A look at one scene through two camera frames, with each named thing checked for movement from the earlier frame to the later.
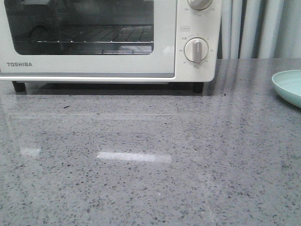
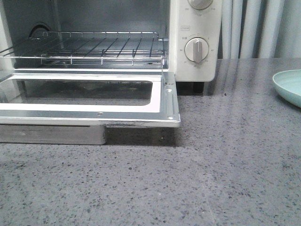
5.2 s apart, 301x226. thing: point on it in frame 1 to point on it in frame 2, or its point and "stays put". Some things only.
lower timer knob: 196,50 stays put
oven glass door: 88,38 to 137,100
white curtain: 259,29 stays put
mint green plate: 287,84 stays put
